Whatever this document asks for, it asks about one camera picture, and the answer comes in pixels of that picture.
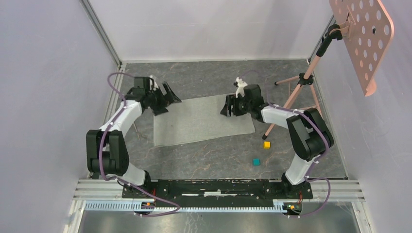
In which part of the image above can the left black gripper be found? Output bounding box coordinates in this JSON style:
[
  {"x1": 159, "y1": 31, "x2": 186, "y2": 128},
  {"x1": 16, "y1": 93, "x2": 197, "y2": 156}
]
[{"x1": 145, "y1": 82, "x2": 180, "y2": 116}]

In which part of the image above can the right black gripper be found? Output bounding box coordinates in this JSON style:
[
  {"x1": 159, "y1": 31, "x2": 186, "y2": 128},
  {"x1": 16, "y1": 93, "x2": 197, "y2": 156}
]
[{"x1": 221, "y1": 94, "x2": 253, "y2": 117}]

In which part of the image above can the grey cloth napkin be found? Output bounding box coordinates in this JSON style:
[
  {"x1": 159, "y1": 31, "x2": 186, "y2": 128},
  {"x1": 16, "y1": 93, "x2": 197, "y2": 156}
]
[{"x1": 154, "y1": 94, "x2": 255, "y2": 147}]

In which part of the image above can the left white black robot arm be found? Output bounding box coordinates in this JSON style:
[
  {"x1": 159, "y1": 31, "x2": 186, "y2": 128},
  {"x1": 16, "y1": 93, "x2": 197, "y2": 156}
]
[{"x1": 86, "y1": 76, "x2": 181, "y2": 198}]

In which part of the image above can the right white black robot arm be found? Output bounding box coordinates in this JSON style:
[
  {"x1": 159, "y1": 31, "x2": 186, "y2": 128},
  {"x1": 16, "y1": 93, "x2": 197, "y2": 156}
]
[{"x1": 220, "y1": 80, "x2": 334, "y2": 198}]

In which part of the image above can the yellow cube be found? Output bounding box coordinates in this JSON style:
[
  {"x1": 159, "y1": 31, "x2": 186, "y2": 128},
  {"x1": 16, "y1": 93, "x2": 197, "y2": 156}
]
[{"x1": 263, "y1": 141, "x2": 271, "y2": 149}]

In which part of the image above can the teal cube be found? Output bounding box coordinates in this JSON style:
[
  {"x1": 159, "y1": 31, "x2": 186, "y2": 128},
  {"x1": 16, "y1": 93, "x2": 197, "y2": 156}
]
[{"x1": 253, "y1": 159, "x2": 260, "y2": 166}]

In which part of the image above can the pink tripod stand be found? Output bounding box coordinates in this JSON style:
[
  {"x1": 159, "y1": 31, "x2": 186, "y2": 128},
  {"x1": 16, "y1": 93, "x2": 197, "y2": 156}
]
[{"x1": 262, "y1": 24, "x2": 343, "y2": 140}]

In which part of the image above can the pink perforated tray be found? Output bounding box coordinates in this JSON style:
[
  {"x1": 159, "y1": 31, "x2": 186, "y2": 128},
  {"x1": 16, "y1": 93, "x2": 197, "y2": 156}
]
[{"x1": 328, "y1": 0, "x2": 395, "y2": 97}]

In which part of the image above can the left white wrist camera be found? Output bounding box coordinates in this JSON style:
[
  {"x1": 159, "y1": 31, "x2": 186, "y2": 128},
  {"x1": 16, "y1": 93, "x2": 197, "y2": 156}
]
[{"x1": 149, "y1": 75, "x2": 159, "y2": 92}]

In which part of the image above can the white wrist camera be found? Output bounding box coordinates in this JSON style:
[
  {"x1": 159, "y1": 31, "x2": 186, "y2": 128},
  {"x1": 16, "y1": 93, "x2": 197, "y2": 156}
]
[
  {"x1": 149, "y1": 75, "x2": 159, "y2": 92},
  {"x1": 233, "y1": 77, "x2": 248, "y2": 98}
]

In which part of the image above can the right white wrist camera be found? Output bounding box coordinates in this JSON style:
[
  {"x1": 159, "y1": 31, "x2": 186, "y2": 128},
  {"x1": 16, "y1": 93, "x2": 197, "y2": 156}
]
[{"x1": 233, "y1": 77, "x2": 248, "y2": 98}]

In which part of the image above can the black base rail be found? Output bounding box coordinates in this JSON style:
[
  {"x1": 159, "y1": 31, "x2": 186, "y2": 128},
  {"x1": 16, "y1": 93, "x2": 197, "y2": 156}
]
[{"x1": 121, "y1": 179, "x2": 313, "y2": 208}]

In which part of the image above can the white toothed cable strip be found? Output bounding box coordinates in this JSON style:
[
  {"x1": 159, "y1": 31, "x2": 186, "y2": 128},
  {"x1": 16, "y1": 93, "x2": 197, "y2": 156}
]
[{"x1": 85, "y1": 200, "x2": 287, "y2": 214}]

